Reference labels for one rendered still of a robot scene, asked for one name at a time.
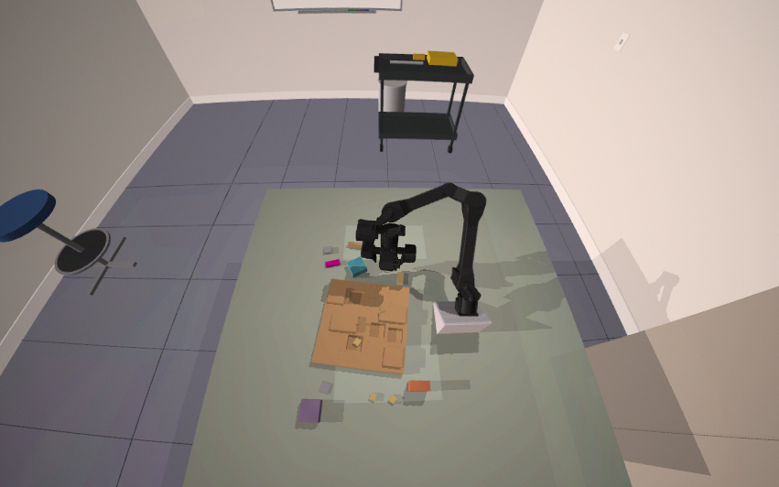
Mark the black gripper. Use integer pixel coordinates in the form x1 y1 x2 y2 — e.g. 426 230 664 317
361 242 417 265

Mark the teal block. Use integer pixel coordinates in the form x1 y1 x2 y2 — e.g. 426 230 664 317
347 257 367 277

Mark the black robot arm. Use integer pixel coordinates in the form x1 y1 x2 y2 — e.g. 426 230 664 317
355 183 487 317

